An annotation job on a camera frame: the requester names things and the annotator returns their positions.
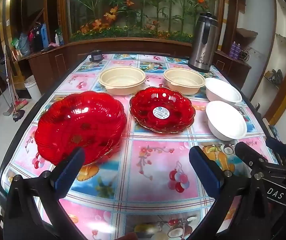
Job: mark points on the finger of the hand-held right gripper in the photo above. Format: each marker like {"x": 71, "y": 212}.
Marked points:
{"x": 278, "y": 146}
{"x": 249, "y": 155}

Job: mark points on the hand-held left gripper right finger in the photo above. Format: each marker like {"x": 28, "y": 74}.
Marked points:
{"x": 206, "y": 172}

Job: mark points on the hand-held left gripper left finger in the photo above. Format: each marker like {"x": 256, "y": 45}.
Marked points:
{"x": 67, "y": 171}

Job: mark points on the white bowl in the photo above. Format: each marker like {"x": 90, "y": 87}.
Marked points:
{"x": 223, "y": 90}
{"x": 226, "y": 120}

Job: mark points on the beige bowl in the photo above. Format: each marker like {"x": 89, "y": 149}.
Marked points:
{"x": 184, "y": 80}
{"x": 121, "y": 80}

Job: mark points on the pink bristle broom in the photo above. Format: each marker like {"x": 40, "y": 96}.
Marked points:
{"x": 20, "y": 104}

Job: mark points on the grey dustpan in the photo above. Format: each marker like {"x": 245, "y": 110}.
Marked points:
{"x": 7, "y": 111}

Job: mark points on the white bucket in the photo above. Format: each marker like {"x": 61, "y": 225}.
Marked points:
{"x": 32, "y": 87}

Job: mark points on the purple bottle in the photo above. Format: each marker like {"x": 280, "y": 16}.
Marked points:
{"x": 232, "y": 50}
{"x": 238, "y": 51}

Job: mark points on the steel thermos jug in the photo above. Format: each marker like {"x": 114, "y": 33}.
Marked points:
{"x": 203, "y": 47}

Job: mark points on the small black motor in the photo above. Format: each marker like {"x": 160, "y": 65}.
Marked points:
{"x": 95, "y": 55}

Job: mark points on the pink cloth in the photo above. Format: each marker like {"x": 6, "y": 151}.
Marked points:
{"x": 52, "y": 45}

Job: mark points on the white spray bottle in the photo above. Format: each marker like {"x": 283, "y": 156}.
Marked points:
{"x": 57, "y": 38}

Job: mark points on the green bottle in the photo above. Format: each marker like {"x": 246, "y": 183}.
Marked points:
{"x": 60, "y": 36}

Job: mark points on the green packet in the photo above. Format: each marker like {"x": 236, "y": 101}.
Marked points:
{"x": 14, "y": 42}

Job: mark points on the dark wooden cabinet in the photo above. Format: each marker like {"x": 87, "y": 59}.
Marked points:
{"x": 138, "y": 47}

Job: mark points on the artificial flower display case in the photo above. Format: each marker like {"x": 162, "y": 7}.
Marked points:
{"x": 143, "y": 10}

